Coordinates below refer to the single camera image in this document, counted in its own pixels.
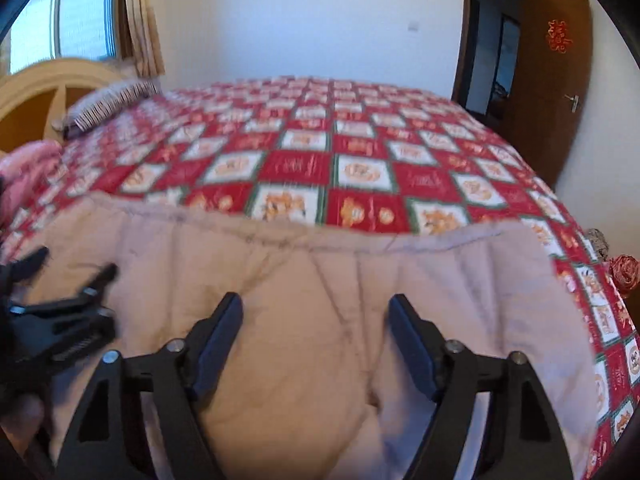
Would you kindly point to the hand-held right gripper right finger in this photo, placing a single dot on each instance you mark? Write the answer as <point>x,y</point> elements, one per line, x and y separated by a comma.
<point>411,345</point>

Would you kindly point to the grey patterned bundle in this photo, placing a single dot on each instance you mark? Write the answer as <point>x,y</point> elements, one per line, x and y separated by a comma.
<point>597,242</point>

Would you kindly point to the dark wooden door frame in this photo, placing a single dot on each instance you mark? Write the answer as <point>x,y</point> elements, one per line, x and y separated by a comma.
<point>462,35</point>

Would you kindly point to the blue framed window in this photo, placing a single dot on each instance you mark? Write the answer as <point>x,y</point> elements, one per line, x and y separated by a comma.
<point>75,10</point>

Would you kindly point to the brown wooden door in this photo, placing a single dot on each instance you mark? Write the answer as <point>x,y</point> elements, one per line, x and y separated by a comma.
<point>545,125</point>

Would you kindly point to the folded pink blanket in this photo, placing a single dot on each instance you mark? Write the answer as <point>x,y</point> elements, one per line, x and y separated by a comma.
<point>25,170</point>

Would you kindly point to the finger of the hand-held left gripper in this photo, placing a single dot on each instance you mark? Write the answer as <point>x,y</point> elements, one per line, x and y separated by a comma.
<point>27,266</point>
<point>70,317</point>

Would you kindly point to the cream wooden headboard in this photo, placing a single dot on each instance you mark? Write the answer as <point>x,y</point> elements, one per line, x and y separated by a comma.
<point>30,95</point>

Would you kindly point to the red paper door decoration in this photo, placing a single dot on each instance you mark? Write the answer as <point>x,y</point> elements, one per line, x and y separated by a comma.
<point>558,35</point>

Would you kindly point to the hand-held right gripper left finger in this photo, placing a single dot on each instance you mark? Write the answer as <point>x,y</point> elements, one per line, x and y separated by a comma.
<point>220,345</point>

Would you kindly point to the red checkered printed bedspread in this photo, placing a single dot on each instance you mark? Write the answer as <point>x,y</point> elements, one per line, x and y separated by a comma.
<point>310,160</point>

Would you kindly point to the red crumpled item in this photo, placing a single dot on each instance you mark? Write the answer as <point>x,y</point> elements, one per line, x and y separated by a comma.
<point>625,270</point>

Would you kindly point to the striped pillow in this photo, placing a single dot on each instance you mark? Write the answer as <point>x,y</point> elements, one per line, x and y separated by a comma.
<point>107,105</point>

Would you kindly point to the beige patterned curtain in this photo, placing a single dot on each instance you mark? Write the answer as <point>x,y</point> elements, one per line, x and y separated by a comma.
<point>145,20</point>

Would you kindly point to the lilac quilted puffer jacket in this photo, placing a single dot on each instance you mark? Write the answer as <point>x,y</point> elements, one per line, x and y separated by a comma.
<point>300,285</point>

